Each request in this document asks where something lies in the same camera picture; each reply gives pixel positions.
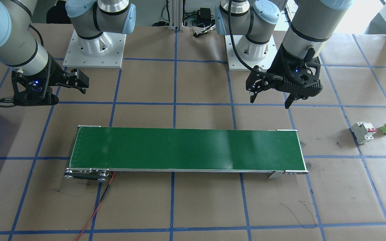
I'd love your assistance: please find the silver cylindrical tool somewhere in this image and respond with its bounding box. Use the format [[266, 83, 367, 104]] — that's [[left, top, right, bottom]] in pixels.
[[193, 24, 217, 38]]

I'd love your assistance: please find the green belt conveyor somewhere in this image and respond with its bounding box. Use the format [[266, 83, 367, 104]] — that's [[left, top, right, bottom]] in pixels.
[[64, 126, 309, 183]]

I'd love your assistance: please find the red wire with black connector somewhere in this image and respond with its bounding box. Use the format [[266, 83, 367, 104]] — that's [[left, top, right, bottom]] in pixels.
[[75, 171, 116, 241]]

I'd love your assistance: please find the metal bar frame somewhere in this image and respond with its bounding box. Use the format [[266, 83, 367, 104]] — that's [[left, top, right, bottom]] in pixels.
[[166, 0, 184, 31]]

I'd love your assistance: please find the white circuit breaker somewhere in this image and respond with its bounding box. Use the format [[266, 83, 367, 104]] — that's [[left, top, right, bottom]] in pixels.
[[351, 122, 377, 145]]

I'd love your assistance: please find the white square base plate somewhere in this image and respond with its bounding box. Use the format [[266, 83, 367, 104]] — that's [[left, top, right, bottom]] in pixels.
[[224, 32, 282, 71], [63, 29, 127, 68]]

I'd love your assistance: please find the black power adapter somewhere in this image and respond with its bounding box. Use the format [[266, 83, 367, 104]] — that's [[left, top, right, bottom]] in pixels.
[[196, 8, 213, 24]]

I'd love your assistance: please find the white vented device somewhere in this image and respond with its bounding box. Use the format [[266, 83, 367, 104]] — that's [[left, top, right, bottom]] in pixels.
[[285, 0, 300, 21]]

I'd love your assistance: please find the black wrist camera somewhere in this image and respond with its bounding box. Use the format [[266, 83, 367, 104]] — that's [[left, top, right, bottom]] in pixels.
[[273, 65, 324, 101], [11, 72, 60, 106]]

